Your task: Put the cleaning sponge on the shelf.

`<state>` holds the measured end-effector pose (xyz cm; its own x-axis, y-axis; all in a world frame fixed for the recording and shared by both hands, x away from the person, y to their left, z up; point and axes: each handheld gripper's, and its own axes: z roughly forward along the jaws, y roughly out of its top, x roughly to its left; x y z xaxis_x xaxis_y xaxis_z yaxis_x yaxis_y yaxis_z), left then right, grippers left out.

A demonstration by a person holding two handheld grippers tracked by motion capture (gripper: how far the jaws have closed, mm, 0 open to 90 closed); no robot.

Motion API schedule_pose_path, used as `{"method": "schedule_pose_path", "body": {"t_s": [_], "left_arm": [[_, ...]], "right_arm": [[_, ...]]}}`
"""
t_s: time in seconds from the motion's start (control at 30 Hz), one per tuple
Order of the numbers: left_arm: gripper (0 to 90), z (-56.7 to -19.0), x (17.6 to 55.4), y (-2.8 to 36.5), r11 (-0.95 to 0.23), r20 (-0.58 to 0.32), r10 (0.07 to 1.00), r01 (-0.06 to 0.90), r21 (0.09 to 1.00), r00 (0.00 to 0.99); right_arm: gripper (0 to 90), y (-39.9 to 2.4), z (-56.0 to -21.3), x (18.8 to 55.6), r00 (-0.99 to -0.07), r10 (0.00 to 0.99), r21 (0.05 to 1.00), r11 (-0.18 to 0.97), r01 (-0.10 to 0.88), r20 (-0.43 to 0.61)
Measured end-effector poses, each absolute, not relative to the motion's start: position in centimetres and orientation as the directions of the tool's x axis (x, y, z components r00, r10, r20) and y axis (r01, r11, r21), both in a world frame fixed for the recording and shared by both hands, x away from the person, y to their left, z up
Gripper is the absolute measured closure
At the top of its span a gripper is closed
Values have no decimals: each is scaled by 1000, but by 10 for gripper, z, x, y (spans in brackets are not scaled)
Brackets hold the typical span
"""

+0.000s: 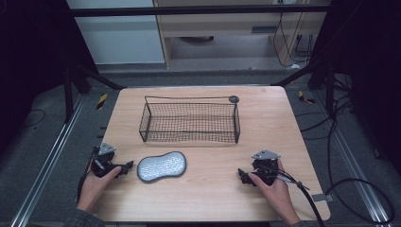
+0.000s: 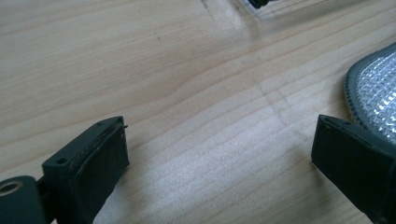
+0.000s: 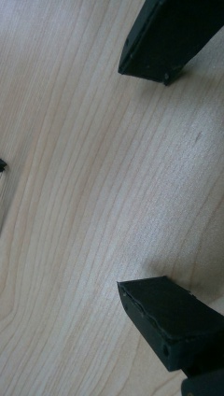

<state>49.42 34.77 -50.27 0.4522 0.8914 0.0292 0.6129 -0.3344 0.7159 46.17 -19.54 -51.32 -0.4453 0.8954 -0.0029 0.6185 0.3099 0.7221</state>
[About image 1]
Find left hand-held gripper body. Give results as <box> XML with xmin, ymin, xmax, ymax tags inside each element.
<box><xmin>91</xmin><ymin>142</ymin><xmax>117</xmax><ymax>178</ymax></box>

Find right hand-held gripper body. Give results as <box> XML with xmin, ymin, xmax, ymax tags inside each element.
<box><xmin>251</xmin><ymin>149</ymin><xmax>282</xmax><ymax>186</ymax></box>

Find silver scouring pad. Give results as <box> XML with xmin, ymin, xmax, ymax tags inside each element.
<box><xmin>136</xmin><ymin>150</ymin><xmax>187</xmax><ymax>183</ymax></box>

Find black wire mesh basket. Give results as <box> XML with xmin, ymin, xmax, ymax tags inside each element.
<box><xmin>138</xmin><ymin>95</ymin><xmax>241</xmax><ymax>145</ymax></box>

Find person's left hand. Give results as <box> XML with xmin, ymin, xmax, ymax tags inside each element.
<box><xmin>76</xmin><ymin>166</ymin><xmax>123</xmax><ymax>215</ymax></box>

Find person's right hand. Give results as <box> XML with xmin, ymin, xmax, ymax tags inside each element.
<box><xmin>248</xmin><ymin>159</ymin><xmax>302</xmax><ymax>226</ymax></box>

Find yellow black hazard tape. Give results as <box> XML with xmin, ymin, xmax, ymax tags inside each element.
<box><xmin>297</xmin><ymin>90</ymin><xmax>316</xmax><ymax>105</ymax></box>
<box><xmin>96</xmin><ymin>93</ymin><xmax>109</xmax><ymax>111</ymax></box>

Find grey tape patch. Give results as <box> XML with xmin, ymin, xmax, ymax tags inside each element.
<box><xmin>311</xmin><ymin>193</ymin><xmax>334</xmax><ymax>203</ymax></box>

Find black metal stand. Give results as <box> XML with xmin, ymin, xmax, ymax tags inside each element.
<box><xmin>62</xmin><ymin>60</ymin><xmax>128</xmax><ymax>124</ymax></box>
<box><xmin>271</xmin><ymin>53</ymin><xmax>351</xmax><ymax>117</ymax></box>

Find white cabinet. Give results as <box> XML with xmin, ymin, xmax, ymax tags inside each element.
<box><xmin>65</xmin><ymin>0</ymin><xmax>166</xmax><ymax>66</ymax></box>

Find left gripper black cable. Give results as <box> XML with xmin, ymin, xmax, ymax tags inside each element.
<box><xmin>76</xmin><ymin>148</ymin><xmax>99</xmax><ymax>202</ymax></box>

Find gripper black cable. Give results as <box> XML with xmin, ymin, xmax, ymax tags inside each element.
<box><xmin>76</xmin><ymin>148</ymin><xmax>99</xmax><ymax>202</ymax></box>
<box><xmin>270</xmin><ymin>166</ymin><xmax>327</xmax><ymax>227</ymax></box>

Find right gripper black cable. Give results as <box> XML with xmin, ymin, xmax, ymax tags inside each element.
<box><xmin>270</xmin><ymin>166</ymin><xmax>327</xmax><ymax>227</ymax></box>

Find aluminium floor rail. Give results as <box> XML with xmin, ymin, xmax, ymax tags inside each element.
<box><xmin>310</xmin><ymin>91</ymin><xmax>393</xmax><ymax>227</ymax></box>
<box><xmin>9</xmin><ymin>94</ymin><xmax>88</xmax><ymax>227</ymax></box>

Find black floor cables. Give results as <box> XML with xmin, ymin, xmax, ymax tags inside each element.
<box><xmin>294</xmin><ymin>74</ymin><xmax>396</xmax><ymax>225</ymax></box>

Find hanging black cables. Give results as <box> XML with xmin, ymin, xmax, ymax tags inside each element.
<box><xmin>271</xmin><ymin>0</ymin><xmax>316</xmax><ymax>69</ymax></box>

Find black metal frame bar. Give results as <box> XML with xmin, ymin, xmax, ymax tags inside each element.
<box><xmin>68</xmin><ymin>4</ymin><xmax>331</xmax><ymax>18</ymax></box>

